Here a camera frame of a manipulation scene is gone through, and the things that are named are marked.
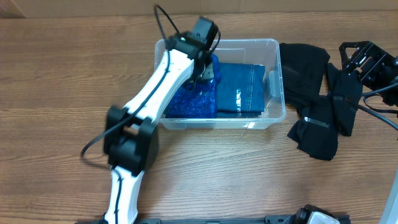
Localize blue denim jeans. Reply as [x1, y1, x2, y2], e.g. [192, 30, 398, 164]
[216, 63, 266, 118]

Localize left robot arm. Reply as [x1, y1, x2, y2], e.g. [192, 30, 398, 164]
[103, 32, 221, 223]

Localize blue sequin glitter cloth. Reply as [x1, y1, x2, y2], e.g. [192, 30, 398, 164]
[164, 54, 221, 118]

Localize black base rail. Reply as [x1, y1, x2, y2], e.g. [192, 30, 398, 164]
[134, 215, 295, 224]

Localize clear plastic storage bin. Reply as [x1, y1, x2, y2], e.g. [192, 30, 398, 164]
[160, 39, 286, 129]

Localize black garment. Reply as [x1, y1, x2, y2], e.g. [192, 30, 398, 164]
[279, 43, 330, 113]
[287, 63, 363, 161]

